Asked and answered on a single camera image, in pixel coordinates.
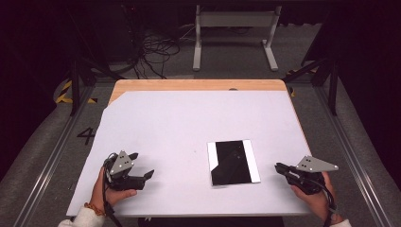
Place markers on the person's left hand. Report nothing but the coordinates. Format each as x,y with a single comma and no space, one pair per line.
110,195

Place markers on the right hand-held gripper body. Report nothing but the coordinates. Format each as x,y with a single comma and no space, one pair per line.
310,176

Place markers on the white metal desk frame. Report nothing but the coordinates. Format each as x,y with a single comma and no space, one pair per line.
235,19

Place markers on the person's right hand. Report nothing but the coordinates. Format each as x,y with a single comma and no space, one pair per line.
315,201

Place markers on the black metal stand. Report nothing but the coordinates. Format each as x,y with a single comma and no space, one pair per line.
75,85
332,91

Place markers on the white paper sheet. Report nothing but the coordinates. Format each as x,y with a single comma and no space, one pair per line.
176,126

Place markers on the yellow and black floor tape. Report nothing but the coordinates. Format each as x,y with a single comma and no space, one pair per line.
292,93
64,94

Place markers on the grey metal floor rail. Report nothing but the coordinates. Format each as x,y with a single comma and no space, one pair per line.
47,167
353,164

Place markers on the dark table grommet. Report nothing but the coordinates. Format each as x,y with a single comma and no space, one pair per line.
233,89

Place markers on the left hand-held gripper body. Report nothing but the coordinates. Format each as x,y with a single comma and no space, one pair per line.
121,164

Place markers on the wooden table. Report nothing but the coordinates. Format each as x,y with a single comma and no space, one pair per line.
189,85

